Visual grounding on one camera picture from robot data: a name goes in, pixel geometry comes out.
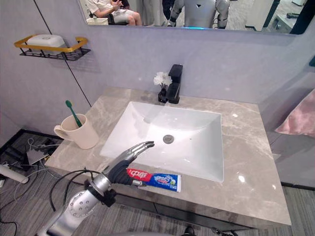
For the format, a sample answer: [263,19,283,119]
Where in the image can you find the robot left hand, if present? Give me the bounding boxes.
[107,141,155,187]

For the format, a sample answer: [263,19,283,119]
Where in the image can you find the red blue toothpaste tube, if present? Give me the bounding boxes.
[126,168,183,193]

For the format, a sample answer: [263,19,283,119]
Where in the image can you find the white rectangular sink basin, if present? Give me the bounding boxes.
[99,101,224,183]

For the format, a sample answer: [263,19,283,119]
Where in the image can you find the cream ceramic mug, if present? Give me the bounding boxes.
[54,114,99,150]

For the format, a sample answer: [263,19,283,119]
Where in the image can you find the green toothbrush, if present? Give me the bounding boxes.
[65,100,83,128]

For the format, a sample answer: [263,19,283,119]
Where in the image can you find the black diffuser with white flowers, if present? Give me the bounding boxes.
[154,71,173,103]

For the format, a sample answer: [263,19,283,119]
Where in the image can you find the black faucet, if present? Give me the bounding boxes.
[167,64,184,104]

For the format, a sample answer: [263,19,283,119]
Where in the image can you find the white power strip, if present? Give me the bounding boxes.
[0,164,30,184]

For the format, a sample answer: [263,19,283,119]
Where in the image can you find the grey marble vanity counter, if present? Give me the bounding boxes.
[44,86,292,226]

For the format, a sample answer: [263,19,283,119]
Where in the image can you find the white soap dish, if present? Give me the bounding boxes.
[26,34,67,49]

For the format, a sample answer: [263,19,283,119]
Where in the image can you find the pink towel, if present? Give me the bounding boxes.
[275,88,315,138]

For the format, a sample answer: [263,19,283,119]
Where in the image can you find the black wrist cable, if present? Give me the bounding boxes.
[49,167,99,212]

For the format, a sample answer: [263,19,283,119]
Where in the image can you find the white cable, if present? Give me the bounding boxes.
[26,137,61,158]

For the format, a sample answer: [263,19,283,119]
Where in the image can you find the black gold wall shelf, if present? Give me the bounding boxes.
[14,34,92,61]

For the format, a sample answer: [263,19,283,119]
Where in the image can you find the wall mirror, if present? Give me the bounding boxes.
[79,0,315,35]

